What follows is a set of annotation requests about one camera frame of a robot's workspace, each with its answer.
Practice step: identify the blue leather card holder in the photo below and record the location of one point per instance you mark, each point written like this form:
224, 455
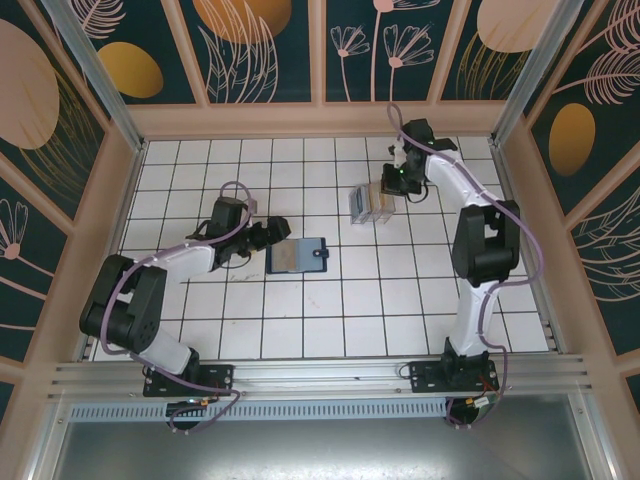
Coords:
310, 257

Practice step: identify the clear plastic card box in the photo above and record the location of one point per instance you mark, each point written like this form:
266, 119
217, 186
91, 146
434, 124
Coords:
372, 220

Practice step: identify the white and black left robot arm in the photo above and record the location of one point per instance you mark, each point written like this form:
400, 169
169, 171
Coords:
130, 305

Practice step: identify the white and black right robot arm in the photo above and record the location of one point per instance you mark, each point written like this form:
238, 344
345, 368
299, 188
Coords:
485, 240

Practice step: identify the tan credit card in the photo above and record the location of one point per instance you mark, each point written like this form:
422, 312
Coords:
372, 201

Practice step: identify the blue credit card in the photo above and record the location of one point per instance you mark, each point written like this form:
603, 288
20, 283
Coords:
359, 202

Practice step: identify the grey metal panel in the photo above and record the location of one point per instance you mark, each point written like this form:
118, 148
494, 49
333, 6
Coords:
320, 450

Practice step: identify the aluminium side rail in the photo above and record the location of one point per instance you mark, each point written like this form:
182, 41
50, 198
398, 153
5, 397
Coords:
120, 210
537, 280

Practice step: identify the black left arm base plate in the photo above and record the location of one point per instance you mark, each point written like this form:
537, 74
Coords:
215, 380

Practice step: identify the aluminium front rail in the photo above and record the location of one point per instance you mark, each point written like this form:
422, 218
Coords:
320, 375

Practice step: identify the aluminium corner post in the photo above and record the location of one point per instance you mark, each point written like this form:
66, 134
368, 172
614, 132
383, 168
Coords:
95, 75
532, 70

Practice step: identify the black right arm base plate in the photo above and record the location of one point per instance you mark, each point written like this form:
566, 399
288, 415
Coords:
425, 377

